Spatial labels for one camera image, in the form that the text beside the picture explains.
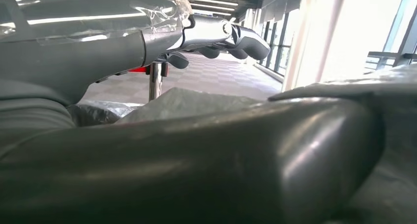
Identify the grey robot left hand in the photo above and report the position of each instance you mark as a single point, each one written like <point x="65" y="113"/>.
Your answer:
<point x="195" y="170"/>

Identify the grey parcel bag red lines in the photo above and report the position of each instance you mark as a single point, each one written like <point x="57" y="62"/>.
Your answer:
<point x="182" y="105"/>

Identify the large grey parcel black print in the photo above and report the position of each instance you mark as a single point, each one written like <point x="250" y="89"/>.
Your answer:
<point x="397" y="125"/>

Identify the grey parcel bag red print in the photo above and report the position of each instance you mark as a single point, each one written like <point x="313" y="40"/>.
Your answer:
<point x="97" y="113"/>

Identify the red barrier belt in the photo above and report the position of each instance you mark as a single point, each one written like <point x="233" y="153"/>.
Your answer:
<point x="138" y="69"/>

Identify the ceiling light strip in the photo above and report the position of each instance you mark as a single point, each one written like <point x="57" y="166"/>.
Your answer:
<point x="211" y="12"/>
<point x="211" y="1"/>
<point x="211" y="7"/>

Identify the chrome stanchion post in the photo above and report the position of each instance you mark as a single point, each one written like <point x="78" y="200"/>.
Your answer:
<point x="155" y="81"/>

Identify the dark window frame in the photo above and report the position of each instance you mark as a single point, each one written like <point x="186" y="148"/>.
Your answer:
<point x="277" y="46"/>

